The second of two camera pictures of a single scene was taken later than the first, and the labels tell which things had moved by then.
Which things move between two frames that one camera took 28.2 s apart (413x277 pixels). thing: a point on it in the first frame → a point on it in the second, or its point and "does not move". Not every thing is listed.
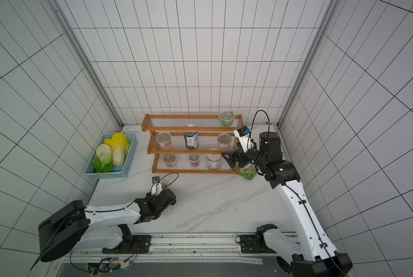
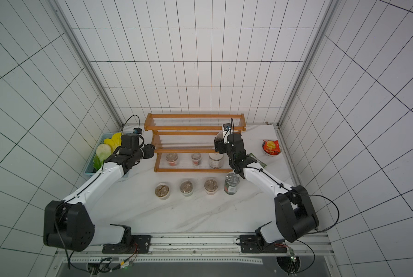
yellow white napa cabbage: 119,145 does not move
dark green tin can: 191,139 → 232,181
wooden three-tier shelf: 192,143 does not move
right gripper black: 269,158 → 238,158
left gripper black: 148,195 → 149,149
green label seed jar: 226,118 → 186,188
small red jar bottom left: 169,158 does not move
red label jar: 164,138 → 210,186
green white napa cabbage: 102,160 does not move
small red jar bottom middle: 194,158 does not move
